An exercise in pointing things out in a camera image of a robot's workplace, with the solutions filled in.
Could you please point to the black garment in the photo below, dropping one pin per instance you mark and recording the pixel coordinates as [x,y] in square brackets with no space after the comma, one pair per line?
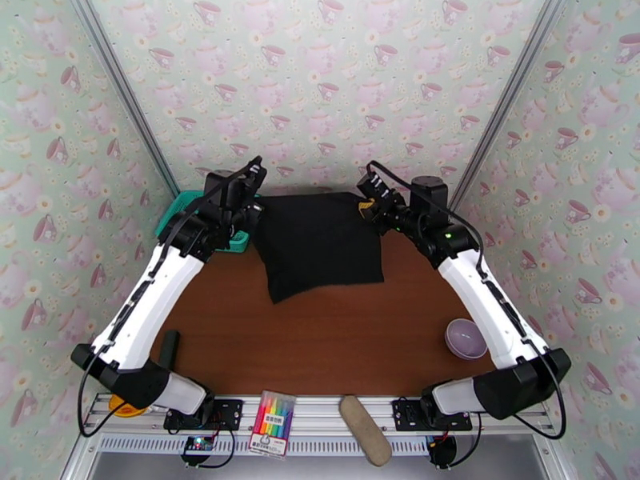
[320,243]

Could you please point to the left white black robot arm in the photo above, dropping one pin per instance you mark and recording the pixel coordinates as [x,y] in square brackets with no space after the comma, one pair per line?
[155,303]

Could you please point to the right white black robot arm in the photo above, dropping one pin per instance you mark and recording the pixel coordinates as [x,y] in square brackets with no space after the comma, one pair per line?
[490,308]

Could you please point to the teal plastic laundry basket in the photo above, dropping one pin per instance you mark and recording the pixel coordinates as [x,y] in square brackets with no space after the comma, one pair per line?
[240,242]

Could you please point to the dark rectangular block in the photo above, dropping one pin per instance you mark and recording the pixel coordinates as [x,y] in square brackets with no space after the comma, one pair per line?
[172,343]

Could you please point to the purple bowl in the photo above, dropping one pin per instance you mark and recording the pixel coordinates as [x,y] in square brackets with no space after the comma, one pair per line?
[465,339]

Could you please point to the orange translucent plastic lid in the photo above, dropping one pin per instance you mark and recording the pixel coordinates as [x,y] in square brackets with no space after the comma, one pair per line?
[122,409]

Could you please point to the pack of coloured highlighters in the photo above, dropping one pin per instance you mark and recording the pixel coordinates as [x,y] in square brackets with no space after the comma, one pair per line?
[272,423]

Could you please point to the small circuit board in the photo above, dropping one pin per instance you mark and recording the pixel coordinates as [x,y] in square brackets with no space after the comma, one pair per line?
[199,445]

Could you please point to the beige oblong stone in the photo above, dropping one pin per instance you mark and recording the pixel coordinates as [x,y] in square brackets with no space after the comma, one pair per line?
[367,433]

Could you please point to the aluminium frame post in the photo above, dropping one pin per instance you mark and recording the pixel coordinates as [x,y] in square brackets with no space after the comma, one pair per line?
[125,98]
[505,103]

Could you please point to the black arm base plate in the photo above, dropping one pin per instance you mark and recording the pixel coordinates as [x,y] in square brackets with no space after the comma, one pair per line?
[407,416]
[227,413]

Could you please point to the aluminium front rail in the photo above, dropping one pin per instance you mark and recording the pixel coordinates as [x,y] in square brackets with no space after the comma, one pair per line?
[320,411]

